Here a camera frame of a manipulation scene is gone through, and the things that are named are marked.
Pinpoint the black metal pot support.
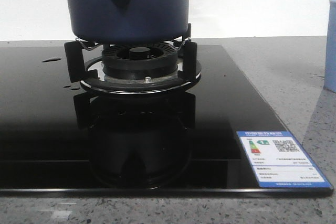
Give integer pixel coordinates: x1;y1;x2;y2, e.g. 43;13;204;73
64;28;201;95

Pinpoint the light blue plastic cup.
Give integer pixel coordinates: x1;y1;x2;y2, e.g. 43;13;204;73
324;0;335;92

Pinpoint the dark blue cooking pot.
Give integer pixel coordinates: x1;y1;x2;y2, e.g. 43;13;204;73
67;0;189;44

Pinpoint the blue white energy label sticker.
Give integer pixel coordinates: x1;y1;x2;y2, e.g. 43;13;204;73
237;131;331;188

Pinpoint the black glass gas cooktop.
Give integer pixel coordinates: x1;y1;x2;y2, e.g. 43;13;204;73
1;45;334;197

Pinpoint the black gas burner head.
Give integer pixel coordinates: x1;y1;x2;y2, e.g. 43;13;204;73
102;42;178;80

